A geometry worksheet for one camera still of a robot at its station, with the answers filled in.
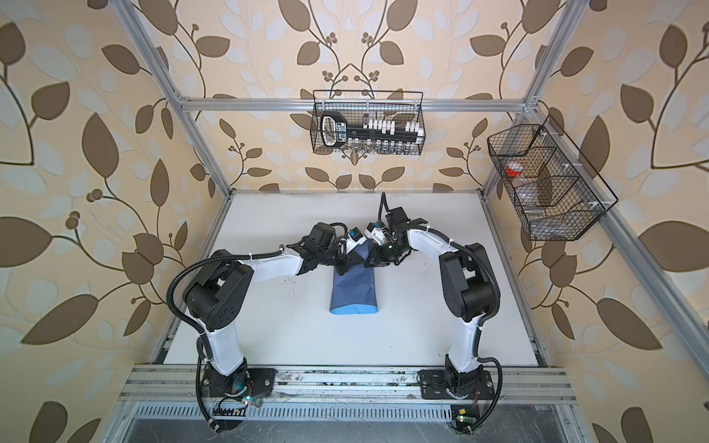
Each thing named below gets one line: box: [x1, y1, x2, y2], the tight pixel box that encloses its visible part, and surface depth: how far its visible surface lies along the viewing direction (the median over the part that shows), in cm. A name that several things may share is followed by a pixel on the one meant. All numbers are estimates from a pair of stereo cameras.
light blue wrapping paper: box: [329, 239, 380, 315], surface depth 88 cm
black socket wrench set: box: [320, 111, 425, 155], surface depth 86 cm
